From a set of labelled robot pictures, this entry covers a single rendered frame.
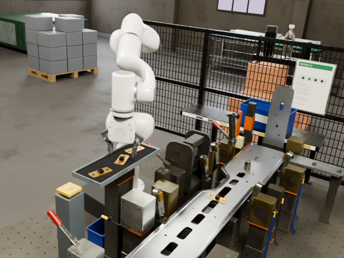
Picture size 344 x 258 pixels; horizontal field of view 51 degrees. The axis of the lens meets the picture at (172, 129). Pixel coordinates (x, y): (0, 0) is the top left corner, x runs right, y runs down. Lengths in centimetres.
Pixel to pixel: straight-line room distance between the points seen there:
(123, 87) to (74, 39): 585
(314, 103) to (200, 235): 128
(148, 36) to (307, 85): 108
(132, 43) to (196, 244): 78
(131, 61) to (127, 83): 13
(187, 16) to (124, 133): 907
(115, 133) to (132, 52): 31
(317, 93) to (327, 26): 650
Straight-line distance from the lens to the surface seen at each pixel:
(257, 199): 151
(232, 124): 190
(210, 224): 139
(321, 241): 199
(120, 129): 136
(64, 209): 128
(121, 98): 130
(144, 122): 170
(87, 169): 138
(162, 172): 149
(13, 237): 186
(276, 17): 914
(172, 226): 136
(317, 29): 884
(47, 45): 687
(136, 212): 129
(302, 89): 234
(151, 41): 166
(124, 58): 140
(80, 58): 726
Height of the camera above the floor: 182
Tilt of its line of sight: 22 degrees down
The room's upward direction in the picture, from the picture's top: 4 degrees clockwise
